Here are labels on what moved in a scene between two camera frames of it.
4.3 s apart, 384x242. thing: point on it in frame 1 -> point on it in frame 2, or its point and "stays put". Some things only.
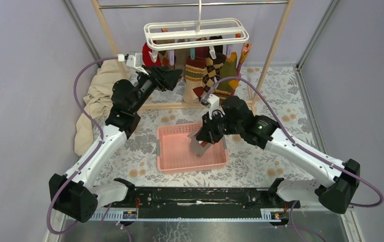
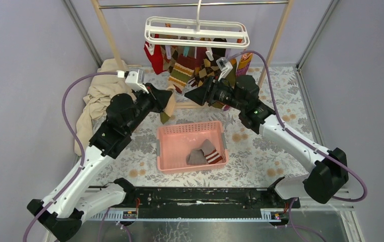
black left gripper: (169, 76) -> (153, 97)
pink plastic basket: (174, 156) stays put
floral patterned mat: (274, 93) stays put
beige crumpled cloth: (98, 102) stays put
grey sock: (198, 147) -> (196, 157)
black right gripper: (207, 132) -> (206, 92)
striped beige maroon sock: (194, 72) -> (180, 73)
